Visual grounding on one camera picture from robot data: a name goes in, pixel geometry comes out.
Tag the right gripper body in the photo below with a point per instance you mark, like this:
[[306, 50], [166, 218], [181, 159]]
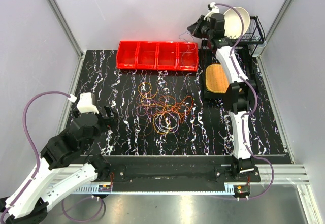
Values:
[[204, 33]]

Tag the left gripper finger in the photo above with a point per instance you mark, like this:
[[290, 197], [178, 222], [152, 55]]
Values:
[[111, 123], [110, 112]]

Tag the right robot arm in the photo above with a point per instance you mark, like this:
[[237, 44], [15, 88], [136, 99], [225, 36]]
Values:
[[223, 32]]

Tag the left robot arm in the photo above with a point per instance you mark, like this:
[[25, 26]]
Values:
[[32, 201]]

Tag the white bowl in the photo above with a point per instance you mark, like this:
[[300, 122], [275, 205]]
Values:
[[233, 25]]

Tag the red bin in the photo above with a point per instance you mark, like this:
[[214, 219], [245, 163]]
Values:
[[188, 57], [146, 58], [126, 55], [167, 56]]

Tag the black tray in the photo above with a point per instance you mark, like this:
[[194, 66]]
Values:
[[240, 85]]

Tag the white cup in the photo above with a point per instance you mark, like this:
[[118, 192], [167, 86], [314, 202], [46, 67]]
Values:
[[258, 49]]

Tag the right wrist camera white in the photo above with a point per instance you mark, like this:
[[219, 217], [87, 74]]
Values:
[[213, 9]]

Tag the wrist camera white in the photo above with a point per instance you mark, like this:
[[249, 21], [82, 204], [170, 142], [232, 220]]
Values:
[[86, 103], [213, 9]]

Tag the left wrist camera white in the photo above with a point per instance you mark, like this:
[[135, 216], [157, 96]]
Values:
[[86, 103]]

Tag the black wire dish rack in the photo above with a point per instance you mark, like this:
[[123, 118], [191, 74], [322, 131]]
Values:
[[255, 34]]

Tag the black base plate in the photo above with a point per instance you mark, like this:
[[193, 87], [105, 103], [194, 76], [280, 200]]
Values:
[[215, 168]]

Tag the grey slotted cable duct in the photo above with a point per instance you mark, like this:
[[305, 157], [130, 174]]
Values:
[[97, 189]]

